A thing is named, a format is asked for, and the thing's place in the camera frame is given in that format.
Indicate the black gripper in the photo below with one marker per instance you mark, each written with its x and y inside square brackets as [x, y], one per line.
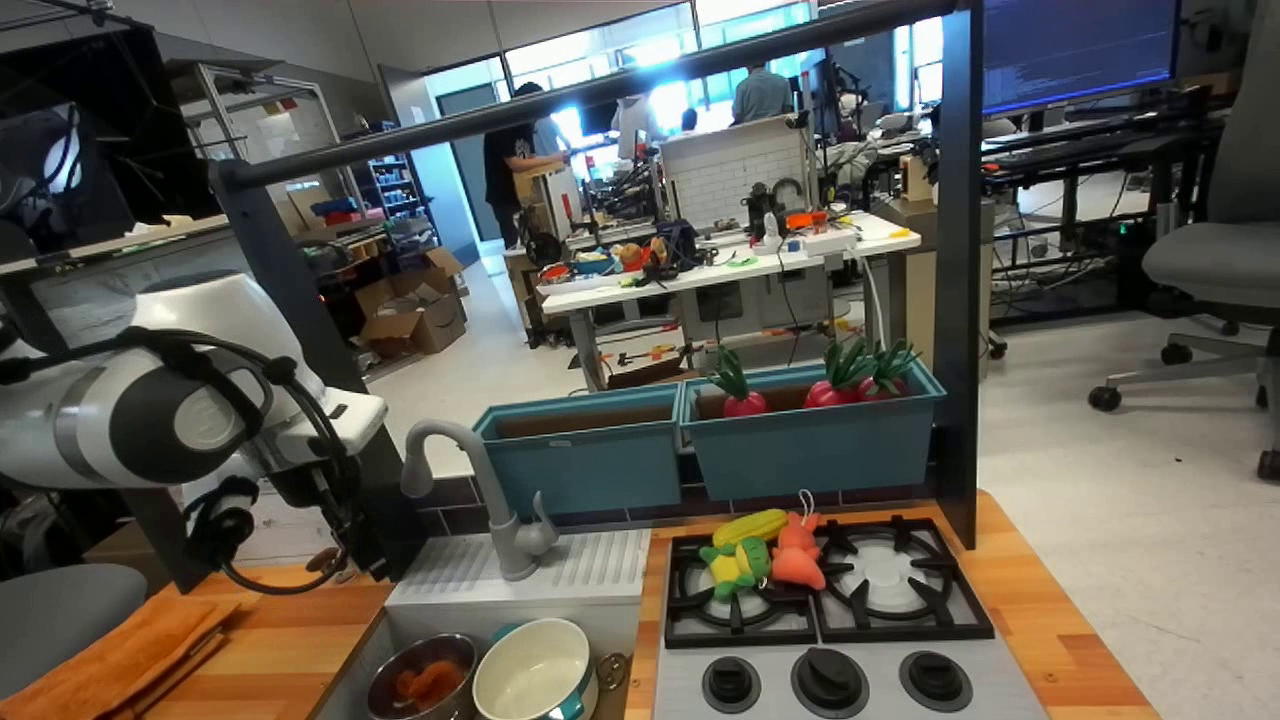
[368, 512]

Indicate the orange plush toy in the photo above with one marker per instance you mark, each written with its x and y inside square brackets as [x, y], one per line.
[431, 685]

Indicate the green yellow plush vegetable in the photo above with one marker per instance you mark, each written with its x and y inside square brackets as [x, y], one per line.
[736, 555]

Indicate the orange carrot plush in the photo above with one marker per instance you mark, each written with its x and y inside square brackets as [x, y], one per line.
[799, 555]

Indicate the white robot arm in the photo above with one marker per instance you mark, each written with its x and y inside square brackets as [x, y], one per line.
[202, 398]

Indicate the steel pot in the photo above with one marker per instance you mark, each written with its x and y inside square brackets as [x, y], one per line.
[381, 695]

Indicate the white teal enamel pot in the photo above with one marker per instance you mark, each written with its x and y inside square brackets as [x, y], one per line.
[536, 670]

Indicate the white sink basin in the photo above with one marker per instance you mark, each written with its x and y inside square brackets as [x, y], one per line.
[455, 586]

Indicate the toy stove top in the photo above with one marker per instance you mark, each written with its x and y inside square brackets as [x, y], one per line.
[896, 635]

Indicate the grey toy faucet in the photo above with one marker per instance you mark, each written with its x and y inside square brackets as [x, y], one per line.
[519, 546]

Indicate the cardboard box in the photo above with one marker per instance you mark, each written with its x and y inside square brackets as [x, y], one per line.
[419, 309]

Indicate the left teal planter box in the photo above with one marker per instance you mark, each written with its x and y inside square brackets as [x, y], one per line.
[585, 452]

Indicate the teal planter box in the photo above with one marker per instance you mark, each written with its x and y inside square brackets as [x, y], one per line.
[868, 445]
[585, 452]

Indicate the wooden cutting board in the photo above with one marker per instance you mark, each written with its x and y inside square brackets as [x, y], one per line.
[133, 666]

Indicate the red radish toys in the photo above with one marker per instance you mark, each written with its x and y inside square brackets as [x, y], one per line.
[855, 373]

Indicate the right teal planter box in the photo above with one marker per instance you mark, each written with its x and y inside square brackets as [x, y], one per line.
[868, 445]

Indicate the white workbench table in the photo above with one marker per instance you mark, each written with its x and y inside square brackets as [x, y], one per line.
[856, 243]

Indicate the blue computer monitor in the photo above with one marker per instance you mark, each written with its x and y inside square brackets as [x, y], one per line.
[1068, 49]

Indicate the grey office chair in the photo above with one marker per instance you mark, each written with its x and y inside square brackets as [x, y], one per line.
[1230, 256]

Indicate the black metal frame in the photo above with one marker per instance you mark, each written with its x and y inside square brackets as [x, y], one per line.
[291, 284]

